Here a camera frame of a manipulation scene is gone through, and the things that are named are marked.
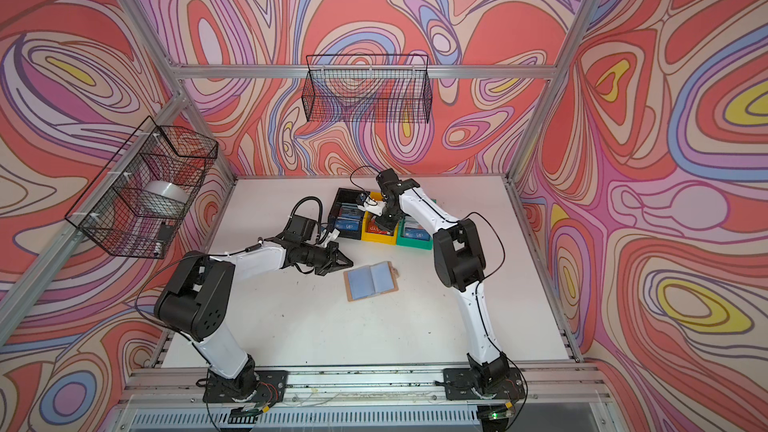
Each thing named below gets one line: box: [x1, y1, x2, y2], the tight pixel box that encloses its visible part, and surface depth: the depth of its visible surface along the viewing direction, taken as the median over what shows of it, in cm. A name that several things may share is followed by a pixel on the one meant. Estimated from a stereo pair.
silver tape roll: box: [139, 180, 189, 216], surface depth 73 cm
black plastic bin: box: [327, 188, 370, 240], surface depth 107 cm
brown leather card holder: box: [343, 261, 399, 302], surface depth 93 cm
